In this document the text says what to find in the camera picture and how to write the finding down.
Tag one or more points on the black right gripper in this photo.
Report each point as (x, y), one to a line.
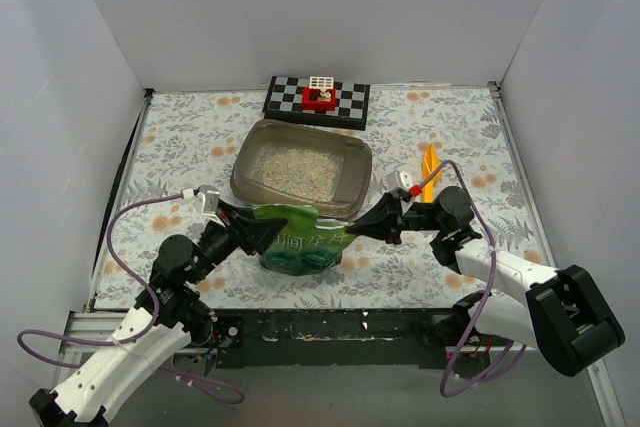
(394, 217)

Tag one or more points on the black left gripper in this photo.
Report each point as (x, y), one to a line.
(232, 225)

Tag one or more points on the green litter bag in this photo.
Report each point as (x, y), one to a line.
(308, 244)

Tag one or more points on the yellow plastic litter scoop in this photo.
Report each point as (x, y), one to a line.
(430, 163)

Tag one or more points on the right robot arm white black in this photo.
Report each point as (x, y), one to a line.
(559, 312)

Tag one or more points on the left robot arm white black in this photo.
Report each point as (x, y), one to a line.
(167, 316)

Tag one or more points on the grey litter box tray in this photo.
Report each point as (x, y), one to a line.
(353, 184)

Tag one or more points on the cat litter granules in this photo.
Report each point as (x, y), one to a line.
(299, 172)

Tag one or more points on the red toy block box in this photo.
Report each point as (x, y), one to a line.
(317, 100)

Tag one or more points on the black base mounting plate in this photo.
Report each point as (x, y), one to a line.
(423, 337)

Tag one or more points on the black white checkerboard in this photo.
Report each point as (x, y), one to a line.
(284, 97)

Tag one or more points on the white grid toy piece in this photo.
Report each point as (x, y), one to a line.
(321, 83)

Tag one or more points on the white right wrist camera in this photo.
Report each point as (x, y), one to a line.
(401, 183)

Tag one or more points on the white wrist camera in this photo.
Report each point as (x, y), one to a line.
(401, 183)
(205, 200)

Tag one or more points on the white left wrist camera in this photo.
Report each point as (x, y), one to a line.
(205, 200)

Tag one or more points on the aluminium frame rail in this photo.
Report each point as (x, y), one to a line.
(600, 380)

